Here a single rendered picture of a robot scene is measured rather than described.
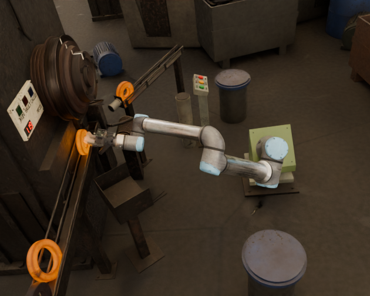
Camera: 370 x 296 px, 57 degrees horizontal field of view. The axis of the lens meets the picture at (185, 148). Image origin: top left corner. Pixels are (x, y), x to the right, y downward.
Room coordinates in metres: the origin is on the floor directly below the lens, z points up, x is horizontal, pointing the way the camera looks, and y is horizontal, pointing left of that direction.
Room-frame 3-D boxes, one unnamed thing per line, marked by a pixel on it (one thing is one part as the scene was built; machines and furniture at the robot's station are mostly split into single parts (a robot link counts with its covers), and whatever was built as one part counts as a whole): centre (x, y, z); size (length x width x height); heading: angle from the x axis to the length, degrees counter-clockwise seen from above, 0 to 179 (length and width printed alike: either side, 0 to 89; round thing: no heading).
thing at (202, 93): (2.40, -0.21, 0.31); 0.24 x 0.16 x 0.62; 175
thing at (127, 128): (2.10, 0.42, 0.27); 0.22 x 0.13 x 0.53; 175
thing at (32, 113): (1.46, 0.73, 1.15); 0.26 x 0.02 x 0.18; 175
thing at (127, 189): (1.30, 0.37, 0.36); 0.26 x 0.20 x 0.72; 30
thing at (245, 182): (1.85, -0.61, 0.04); 0.40 x 0.40 x 0.08; 84
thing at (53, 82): (1.79, 0.59, 1.11); 0.47 x 0.06 x 0.47; 175
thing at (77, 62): (1.78, 0.49, 1.11); 0.28 x 0.06 x 0.28; 175
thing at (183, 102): (2.37, -0.04, 0.26); 0.12 x 0.12 x 0.52
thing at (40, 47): (1.80, 0.67, 1.11); 0.47 x 0.10 x 0.47; 175
